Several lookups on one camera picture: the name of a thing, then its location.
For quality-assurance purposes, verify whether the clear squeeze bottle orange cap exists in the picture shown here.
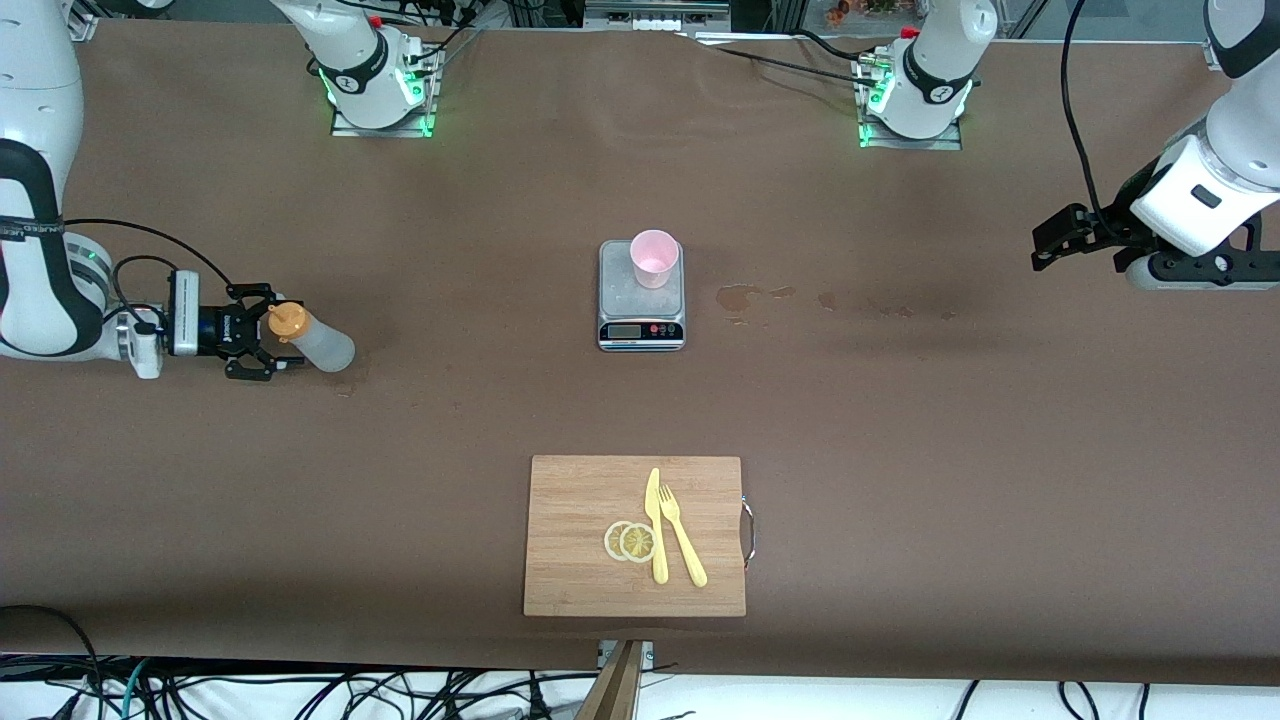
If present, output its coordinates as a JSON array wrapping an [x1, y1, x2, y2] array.
[[267, 302, 357, 373]]

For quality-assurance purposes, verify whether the pink plastic cup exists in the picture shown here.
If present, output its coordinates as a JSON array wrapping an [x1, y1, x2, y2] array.
[[630, 230, 681, 290]]

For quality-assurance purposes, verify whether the wooden cutting board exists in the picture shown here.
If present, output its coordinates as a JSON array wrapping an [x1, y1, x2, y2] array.
[[523, 455, 748, 618]]

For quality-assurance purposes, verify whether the silver digital kitchen scale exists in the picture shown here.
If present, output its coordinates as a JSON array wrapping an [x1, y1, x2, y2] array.
[[597, 239, 687, 352]]

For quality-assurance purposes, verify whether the yellow plastic knife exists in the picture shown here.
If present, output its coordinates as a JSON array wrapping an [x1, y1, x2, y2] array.
[[645, 467, 669, 585]]

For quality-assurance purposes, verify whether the white power strip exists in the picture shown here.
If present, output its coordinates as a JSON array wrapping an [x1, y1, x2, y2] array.
[[585, 0, 731, 33]]

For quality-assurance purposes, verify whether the yellow plastic fork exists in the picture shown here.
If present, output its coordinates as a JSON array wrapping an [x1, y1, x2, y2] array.
[[659, 484, 709, 589]]

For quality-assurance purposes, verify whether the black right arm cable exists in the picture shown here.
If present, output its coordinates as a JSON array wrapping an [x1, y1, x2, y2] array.
[[62, 218, 236, 333]]

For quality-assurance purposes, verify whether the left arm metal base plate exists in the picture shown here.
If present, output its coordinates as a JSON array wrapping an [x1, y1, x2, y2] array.
[[858, 50, 963, 151]]

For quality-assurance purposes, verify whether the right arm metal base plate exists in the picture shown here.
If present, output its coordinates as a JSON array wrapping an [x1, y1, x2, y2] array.
[[330, 45, 443, 138]]

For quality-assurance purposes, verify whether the black looped floor cable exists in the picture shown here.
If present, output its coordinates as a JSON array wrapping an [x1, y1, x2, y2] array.
[[0, 604, 106, 720]]

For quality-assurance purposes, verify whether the black base cable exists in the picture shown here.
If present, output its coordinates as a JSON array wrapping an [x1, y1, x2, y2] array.
[[690, 36, 883, 89]]

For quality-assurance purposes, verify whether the wooden post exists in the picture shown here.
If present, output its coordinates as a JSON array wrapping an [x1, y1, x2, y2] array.
[[575, 640, 646, 720]]

